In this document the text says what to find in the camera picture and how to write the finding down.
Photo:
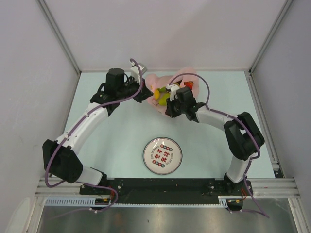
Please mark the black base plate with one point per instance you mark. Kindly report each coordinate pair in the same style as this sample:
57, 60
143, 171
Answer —
177, 191

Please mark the white printed plate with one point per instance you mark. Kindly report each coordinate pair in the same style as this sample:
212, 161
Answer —
162, 156

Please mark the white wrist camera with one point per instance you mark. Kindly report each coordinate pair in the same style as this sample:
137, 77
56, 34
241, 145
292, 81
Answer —
137, 70
172, 89

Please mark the pink plastic bag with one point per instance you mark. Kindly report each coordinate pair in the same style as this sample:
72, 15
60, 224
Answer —
154, 82

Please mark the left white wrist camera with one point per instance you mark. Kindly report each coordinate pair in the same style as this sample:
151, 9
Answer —
137, 70

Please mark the green fake pear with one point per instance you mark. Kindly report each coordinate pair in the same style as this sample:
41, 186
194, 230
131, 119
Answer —
163, 100

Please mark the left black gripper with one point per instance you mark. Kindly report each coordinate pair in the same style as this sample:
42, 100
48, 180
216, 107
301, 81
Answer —
142, 96

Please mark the red fake fruit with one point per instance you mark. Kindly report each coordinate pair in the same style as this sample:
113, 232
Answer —
189, 84

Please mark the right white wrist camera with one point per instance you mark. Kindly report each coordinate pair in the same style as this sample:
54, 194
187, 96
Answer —
172, 89

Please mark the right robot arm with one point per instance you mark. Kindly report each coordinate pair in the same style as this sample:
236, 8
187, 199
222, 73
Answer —
242, 133

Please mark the yellow fake fruit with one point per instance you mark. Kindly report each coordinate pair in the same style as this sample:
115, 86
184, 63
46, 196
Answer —
156, 94

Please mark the yellow fake banana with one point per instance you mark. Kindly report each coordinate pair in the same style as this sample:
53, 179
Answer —
162, 90

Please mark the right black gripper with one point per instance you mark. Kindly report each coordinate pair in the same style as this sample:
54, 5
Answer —
170, 110

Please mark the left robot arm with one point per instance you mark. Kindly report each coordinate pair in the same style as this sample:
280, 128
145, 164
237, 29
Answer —
60, 156

